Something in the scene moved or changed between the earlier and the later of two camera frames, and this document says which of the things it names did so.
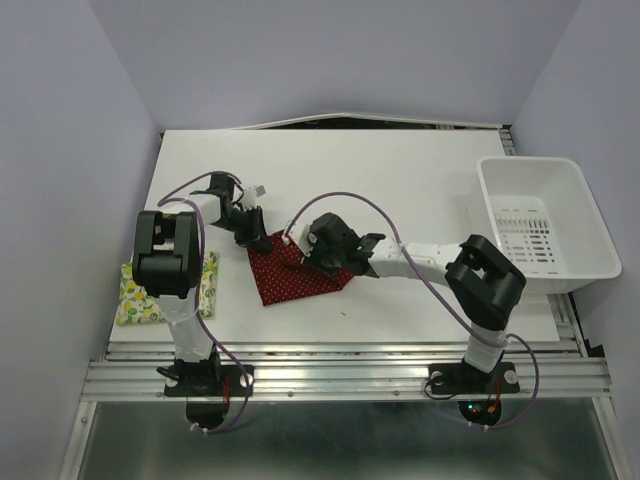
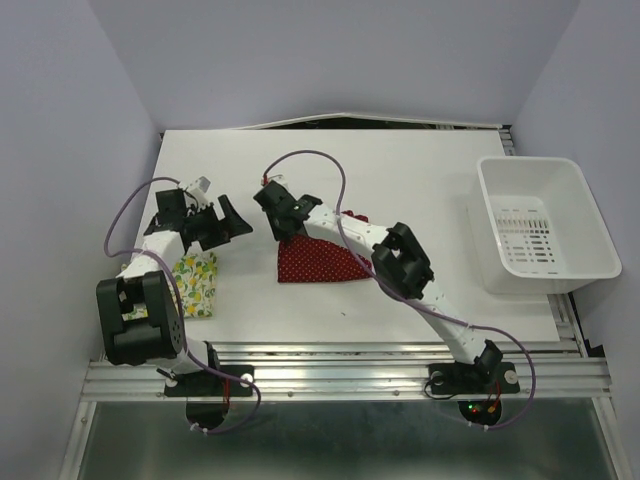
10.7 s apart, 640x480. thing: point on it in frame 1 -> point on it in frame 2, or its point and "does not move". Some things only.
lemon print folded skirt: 137,306 does not move
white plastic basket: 547,221 does not move
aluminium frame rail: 136,370 does not move
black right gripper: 312,258 -> 279,233
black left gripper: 256,237 -> 224,229
